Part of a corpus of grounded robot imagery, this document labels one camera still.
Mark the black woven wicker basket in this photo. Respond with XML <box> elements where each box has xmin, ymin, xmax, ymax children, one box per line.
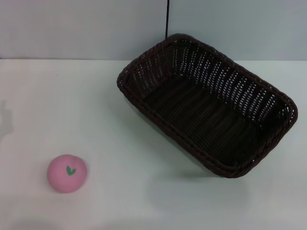
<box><xmin>117</xmin><ymin>33</ymin><xmax>299</xmax><ymax>179</ymax></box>

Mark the pink peach toy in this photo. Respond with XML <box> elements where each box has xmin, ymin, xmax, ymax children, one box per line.
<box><xmin>47</xmin><ymin>154</ymin><xmax>88</xmax><ymax>194</ymax></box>

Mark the thin black vertical cable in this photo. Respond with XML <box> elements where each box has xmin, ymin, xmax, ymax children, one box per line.
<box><xmin>165</xmin><ymin>0</ymin><xmax>170</xmax><ymax>39</ymax></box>

